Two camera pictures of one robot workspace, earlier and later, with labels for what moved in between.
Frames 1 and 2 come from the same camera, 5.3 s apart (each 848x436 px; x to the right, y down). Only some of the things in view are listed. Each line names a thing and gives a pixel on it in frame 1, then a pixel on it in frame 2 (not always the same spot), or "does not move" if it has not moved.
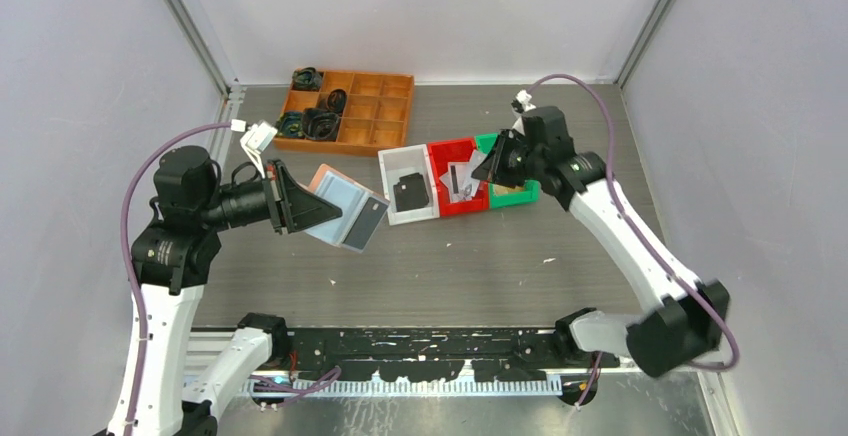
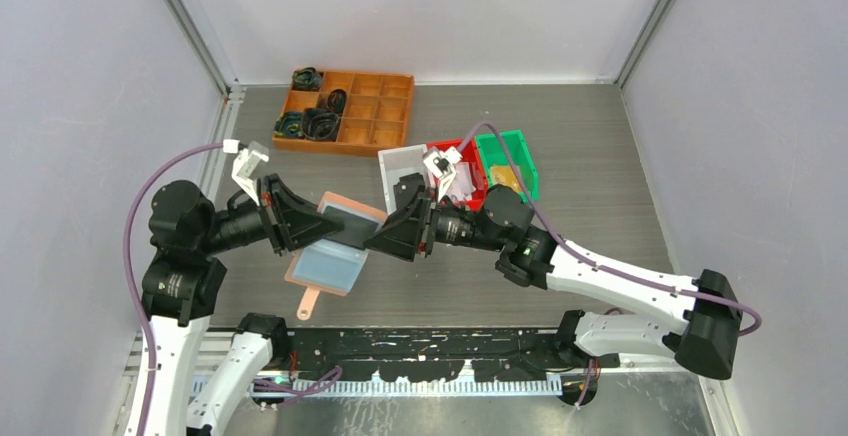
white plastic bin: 408,160 does not move
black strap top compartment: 306,79 does not move
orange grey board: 362,209 → 328,265
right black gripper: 492,167 → 401,231
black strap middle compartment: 336,100 does not move
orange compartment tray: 376,113 does not move
